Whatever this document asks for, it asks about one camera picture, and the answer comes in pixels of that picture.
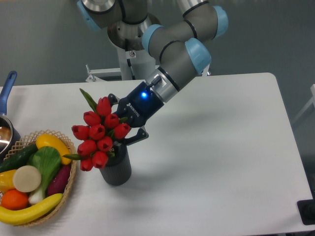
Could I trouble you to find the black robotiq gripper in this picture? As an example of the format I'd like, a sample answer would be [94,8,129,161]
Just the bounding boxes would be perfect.
[108,82,164,146]

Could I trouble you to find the red tulip bouquet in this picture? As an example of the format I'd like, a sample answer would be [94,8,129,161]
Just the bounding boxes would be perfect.
[62,89,131,172]

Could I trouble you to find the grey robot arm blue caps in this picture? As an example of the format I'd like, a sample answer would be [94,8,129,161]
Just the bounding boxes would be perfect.
[77,0,228,145]

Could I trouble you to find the grey ribbed vase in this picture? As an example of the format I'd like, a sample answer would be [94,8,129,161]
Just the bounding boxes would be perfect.
[100,144,131,186]

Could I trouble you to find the yellow squash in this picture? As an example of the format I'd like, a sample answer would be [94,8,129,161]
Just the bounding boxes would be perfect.
[35,133,71,165]

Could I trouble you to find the green bok choy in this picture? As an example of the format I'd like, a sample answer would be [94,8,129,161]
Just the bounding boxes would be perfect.
[28,146,61,205]

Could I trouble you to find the purple sweet potato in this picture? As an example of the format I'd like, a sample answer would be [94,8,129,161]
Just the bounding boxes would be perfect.
[47,165,71,196]

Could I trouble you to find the woven wicker basket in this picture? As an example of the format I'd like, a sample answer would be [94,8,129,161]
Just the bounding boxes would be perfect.
[5,130,77,227]

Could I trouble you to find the green cucumber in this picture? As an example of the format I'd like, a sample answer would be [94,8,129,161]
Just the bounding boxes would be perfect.
[0,144,38,173]

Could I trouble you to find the beige round disc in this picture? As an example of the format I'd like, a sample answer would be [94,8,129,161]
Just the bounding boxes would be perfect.
[12,165,41,193]

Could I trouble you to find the yellow bell pepper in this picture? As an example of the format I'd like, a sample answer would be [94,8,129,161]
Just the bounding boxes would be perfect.
[0,169,16,193]

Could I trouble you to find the orange fruit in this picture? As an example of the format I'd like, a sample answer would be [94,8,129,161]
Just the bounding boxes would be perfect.
[0,189,29,210]

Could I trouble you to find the yellow banana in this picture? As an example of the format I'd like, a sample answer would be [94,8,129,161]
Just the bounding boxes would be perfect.
[0,193,63,226]

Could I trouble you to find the black device at table edge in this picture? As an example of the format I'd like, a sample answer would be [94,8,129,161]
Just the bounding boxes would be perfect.
[297,199,315,225]

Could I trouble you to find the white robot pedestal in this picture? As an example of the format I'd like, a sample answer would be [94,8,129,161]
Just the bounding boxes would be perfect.
[85,46,212,83]

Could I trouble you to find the blue handled saucepan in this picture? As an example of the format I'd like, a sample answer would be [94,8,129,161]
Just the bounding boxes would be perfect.
[0,71,20,162]

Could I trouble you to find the white frame at right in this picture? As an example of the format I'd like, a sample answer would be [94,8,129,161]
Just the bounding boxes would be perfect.
[292,84,315,126]

